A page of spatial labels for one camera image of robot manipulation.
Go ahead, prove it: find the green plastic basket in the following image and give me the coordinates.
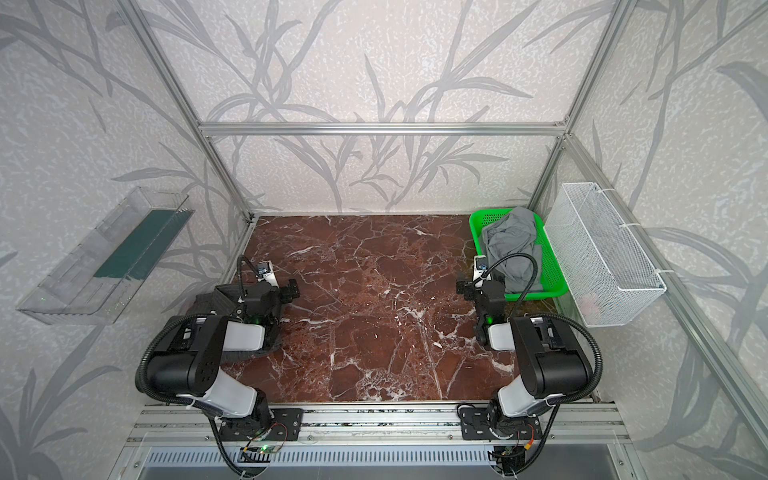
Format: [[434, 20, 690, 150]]
[[469, 207, 568, 301]]

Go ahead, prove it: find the dark grey striped shirt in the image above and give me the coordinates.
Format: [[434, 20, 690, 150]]
[[186, 284, 282, 364]]

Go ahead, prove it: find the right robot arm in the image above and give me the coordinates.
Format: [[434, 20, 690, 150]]
[[456, 279, 603, 448]]

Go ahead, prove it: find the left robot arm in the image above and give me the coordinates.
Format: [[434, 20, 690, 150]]
[[135, 279, 303, 442]]

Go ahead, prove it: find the light grey shirt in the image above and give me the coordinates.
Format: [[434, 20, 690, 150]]
[[482, 207, 542, 294]]

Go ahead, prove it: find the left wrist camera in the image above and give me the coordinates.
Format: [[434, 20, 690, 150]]
[[254, 261, 279, 287]]

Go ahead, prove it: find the white wire wall basket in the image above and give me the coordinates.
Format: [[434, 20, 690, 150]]
[[545, 182, 667, 327]]

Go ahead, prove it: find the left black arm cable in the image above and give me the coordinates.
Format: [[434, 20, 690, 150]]
[[135, 254, 265, 475]]

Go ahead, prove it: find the clear plastic wall bin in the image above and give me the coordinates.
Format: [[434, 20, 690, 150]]
[[17, 187, 194, 326]]

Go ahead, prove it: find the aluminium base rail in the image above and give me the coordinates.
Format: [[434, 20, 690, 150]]
[[125, 401, 631, 447]]

